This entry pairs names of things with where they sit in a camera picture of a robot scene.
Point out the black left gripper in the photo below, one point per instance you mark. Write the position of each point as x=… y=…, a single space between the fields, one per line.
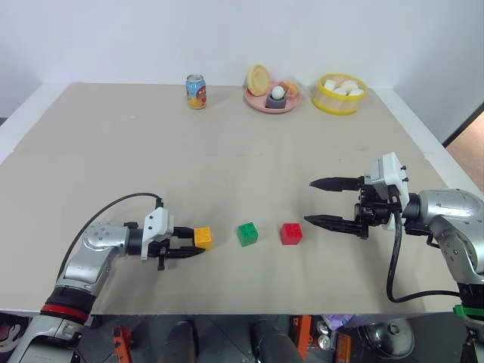
x=162 y=251

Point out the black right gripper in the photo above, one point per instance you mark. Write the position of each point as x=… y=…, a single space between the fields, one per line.
x=374 y=208

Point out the yellow toy block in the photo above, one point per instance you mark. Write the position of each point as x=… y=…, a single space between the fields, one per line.
x=203 y=238

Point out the red toy block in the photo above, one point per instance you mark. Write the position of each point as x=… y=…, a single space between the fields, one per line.
x=291 y=234

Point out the green toy block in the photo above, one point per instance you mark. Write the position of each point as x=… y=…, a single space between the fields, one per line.
x=247 y=234

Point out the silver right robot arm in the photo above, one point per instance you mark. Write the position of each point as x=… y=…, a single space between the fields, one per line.
x=450 y=211

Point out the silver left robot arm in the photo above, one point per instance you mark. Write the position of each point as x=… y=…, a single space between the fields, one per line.
x=94 y=242

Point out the beige table cloth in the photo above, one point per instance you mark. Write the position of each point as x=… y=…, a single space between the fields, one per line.
x=227 y=159

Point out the dark rounded shape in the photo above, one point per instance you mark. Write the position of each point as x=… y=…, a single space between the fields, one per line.
x=272 y=342
x=183 y=342

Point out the yellow round basket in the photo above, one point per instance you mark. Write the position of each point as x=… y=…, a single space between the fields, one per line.
x=336 y=104

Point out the white bun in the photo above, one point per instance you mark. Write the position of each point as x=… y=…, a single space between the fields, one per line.
x=341 y=90
x=356 y=92
x=351 y=84
x=331 y=85

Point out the grey egg holder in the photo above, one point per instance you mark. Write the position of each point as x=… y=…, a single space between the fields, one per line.
x=276 y=104

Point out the orange black clamp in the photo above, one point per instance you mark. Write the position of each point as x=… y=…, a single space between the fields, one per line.
x=121 y=342

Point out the purple crumpled bag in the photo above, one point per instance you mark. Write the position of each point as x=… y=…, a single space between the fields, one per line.
x=336 y=321

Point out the orange bread roll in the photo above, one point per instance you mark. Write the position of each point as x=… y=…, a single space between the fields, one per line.
x=292 y=90

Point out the white egg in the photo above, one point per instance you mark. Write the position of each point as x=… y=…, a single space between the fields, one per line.
x=278 y=92

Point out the pink plate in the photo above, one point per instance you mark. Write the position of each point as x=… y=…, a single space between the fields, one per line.
x=255 y=106

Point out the silver can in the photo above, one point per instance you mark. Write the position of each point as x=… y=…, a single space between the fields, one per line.
x=325 y=336

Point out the orange metal bar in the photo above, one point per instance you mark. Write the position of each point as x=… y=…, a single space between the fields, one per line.
x=301 y=332

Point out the shiny dark round dome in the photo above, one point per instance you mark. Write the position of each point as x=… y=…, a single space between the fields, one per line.
x=385 y=336

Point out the round yellow bread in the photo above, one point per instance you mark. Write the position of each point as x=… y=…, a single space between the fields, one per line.
x=258 y=80

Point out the blue orange drink can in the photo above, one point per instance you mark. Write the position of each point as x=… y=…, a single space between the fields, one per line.
x=196 y=92

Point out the red white patterned object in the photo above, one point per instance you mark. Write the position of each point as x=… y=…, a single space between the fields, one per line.
x=9 y=334

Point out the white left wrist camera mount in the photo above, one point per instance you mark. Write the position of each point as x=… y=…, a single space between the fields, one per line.
x=157 y=227

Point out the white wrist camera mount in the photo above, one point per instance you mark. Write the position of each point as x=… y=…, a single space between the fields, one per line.
x=391 y=170
x=157 y=227

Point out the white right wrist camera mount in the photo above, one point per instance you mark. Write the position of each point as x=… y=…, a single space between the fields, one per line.
x=391 y=170

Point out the dark brown wall skirting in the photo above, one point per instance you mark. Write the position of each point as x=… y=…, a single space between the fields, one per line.
x=469 y=126

